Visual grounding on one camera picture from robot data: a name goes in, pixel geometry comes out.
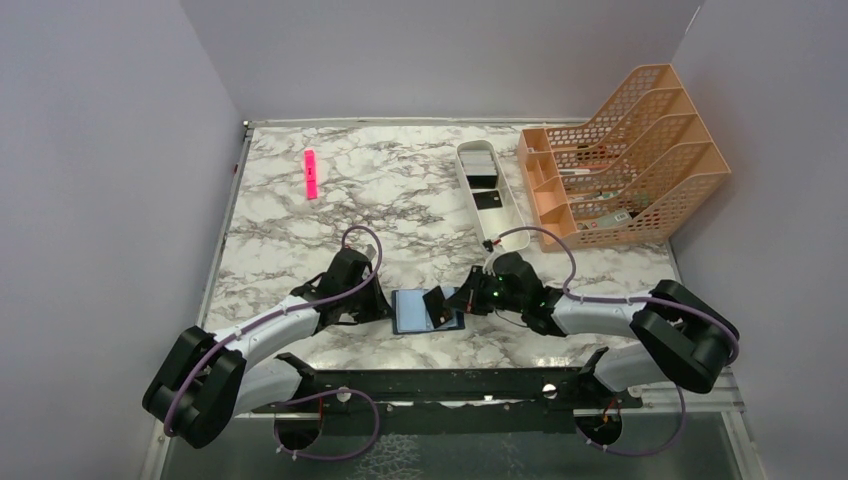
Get aluminium frame rail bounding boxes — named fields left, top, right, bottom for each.
left=157, top=370, right=746, bottom=420

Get orange mesh file organizer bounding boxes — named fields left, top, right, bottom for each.
left=516, top=64, right=731, bottom=250

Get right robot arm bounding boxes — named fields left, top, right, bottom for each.
left=444, top=252, right=740, bottom=407

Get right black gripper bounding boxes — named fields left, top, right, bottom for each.
left=444, top=264, right=526, bottom=315

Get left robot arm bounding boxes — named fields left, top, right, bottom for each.
left=141, top=248, right=395, bottom=449

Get pens in organizer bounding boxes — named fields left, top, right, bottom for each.
left=559, top=167, right=650, bottom=230

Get loose black VIP card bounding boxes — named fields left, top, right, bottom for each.
left=472, top=190, right=503, bottom=211

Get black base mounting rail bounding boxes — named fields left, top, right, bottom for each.
left=261, top=367, right=641, bottom=409

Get black vip card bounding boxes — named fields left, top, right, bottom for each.
left=422, top=286, right=459, bottom=330
left=472, top=190, right=503, bottom=211

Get white oblong plastic tray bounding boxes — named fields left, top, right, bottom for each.
left=455, top=140, right=525, bottom=243

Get pink highlighter marker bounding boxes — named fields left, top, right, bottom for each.
left=304, top=149, right=318, bottom=200

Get stack of grey cards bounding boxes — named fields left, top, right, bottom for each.
left=459, top=150, right=498, bottom=190

